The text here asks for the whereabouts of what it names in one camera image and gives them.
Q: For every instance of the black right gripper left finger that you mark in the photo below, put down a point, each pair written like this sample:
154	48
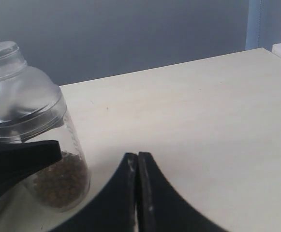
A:
113	208

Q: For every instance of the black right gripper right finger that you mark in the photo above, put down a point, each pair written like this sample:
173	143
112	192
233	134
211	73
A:
161	208

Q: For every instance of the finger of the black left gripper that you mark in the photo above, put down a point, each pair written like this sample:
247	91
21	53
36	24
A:
19	161

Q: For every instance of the clear plastic shaker bottle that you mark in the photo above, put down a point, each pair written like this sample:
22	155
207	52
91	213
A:
33	108

